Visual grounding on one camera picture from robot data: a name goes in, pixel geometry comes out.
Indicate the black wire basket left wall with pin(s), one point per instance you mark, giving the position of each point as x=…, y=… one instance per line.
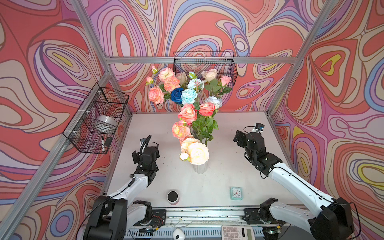
x=85, y=133

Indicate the cream peony spray stem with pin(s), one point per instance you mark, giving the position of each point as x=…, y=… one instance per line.
x=193, y=151

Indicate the white ribbed ceramic vase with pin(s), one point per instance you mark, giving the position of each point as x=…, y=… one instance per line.
x=200, y=169

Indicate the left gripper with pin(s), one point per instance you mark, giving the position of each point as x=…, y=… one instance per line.
x=136, y=157

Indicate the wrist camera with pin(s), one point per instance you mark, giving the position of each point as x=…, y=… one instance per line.
x=259, y=127
x=145, y=141

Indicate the white round device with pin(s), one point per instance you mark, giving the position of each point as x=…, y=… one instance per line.
x=178, y=234

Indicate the salmon pink rose stem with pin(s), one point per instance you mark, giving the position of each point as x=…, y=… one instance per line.
x=187, y=115

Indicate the cream pink rose stem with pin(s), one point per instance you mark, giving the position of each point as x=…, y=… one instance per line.
x=209, y=75

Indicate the orange pink peony spray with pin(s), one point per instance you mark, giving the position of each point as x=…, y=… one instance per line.
x=181, y=130

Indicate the light pink rose stem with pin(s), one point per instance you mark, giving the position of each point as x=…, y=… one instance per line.
x=219, y=87

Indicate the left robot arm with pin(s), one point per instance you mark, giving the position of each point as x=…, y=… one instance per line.
x=112, y=215

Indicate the mint green small clock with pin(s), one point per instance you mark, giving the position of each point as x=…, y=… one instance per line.
x=236, y=193

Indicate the coral red rose stem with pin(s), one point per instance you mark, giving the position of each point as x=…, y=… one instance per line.
x=207, y=123

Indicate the dark blue rose stem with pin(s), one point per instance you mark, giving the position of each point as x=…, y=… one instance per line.
x=176, y=95

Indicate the white pink calculator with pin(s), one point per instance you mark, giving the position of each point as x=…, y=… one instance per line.
x=237, y=233

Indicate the black wire basket back wall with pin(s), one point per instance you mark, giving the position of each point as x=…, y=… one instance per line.
x=200, y=61

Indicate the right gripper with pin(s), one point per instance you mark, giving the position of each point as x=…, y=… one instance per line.
x=243, y=137

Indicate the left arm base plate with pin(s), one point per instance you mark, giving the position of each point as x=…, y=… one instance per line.
x=158, y=219

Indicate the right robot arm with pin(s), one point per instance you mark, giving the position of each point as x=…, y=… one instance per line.
x=326, y=218

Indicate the cream white rose stem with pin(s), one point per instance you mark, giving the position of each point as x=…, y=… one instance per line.
x=182, y=77

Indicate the pink carnation spray stem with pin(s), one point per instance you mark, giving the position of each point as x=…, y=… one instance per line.
x=162, y=74

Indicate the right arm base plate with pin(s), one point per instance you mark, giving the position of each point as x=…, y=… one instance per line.
x=253, y=216

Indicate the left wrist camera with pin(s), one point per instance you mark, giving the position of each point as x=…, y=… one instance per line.
x=145, y=141

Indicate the orange pink carnation spray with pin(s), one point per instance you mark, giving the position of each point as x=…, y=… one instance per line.
x=159, y=93

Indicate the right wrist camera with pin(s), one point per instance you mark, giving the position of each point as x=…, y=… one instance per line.
x=259, y=127

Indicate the black wire basket wall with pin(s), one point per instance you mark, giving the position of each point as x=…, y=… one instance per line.
x=85, y=133
x=200, y=61

